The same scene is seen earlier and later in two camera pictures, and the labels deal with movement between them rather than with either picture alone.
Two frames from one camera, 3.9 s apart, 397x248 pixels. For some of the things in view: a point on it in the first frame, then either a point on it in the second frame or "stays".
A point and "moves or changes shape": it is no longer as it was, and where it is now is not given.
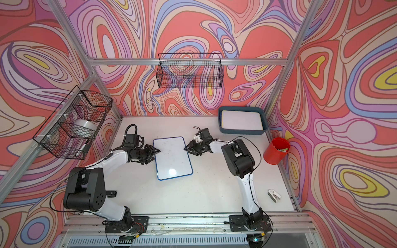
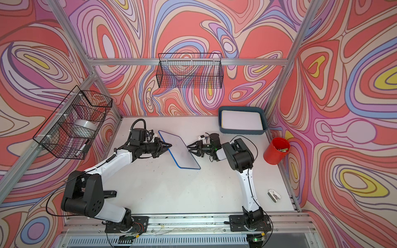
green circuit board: x=125 y=239 stays
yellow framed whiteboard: x=244 y=120 stays
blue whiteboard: x=172 y=161 moves or changes shape
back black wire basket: x=189 y=70 stays
